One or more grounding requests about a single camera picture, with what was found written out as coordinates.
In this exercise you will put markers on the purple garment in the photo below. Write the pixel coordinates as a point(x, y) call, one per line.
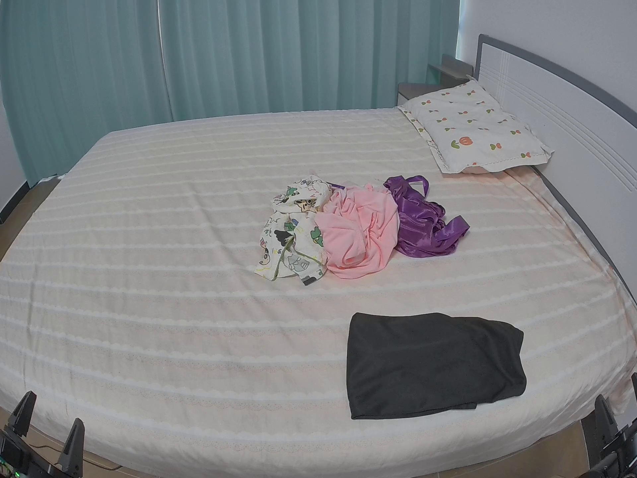
point(423, 222)

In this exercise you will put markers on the pink garment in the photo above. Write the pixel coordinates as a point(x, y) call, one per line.
point(363, 232)

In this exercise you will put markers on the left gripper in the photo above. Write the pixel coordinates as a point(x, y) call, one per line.
point(20, 458)

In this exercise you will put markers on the white printed pillow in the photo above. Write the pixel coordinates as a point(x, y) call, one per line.
point(473, 127)

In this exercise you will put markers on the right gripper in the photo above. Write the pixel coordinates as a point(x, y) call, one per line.
point(619, 458)

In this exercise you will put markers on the white printed garment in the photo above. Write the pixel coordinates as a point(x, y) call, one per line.
point(288, 237)

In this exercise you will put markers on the black T-shirt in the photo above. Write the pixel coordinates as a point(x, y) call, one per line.
point(428, 366)

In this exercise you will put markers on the grey bedside table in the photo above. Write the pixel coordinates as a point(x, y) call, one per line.
point(423, 87)

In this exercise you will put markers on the bed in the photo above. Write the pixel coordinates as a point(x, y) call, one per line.
point(174, 277)

